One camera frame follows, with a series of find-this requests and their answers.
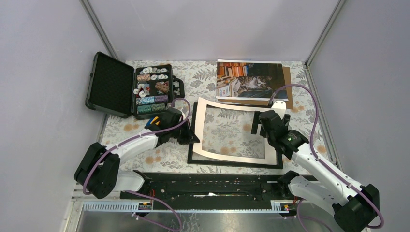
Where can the floral table cloth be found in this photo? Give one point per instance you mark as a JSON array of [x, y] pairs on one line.
[[199, 79]]

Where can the black poker chip case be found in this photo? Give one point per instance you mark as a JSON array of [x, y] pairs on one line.
[[121, 90]]

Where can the left aluminium corner post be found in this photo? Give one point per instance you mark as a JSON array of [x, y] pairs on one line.
[[99, 28]]

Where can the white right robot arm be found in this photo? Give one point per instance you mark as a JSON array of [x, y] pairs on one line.
[[352, 205]]

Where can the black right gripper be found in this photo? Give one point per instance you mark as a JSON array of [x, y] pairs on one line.
[[256, 123]]

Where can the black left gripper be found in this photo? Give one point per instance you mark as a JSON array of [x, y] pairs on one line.
[[190, 137]]

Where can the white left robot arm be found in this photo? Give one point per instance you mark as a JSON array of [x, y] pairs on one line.
[[99, 171]]

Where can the right aluminium corner post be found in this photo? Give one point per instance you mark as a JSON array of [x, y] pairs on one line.
[[333, 17]]

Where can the orange blue toy block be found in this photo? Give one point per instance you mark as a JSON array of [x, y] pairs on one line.
[[155, 120]]

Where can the black picture frame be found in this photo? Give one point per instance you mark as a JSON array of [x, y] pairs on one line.
[[191, 160]]

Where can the aluminium corner post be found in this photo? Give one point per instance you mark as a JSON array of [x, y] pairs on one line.
[[99, 28], [333, 17]]

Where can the white mat board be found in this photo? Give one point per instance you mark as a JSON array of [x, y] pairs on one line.
[[198, 123]]

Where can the cat photo print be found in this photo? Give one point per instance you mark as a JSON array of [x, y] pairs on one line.
[[250, 80]]

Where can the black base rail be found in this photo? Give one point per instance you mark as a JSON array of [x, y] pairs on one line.
[[215, 192]]

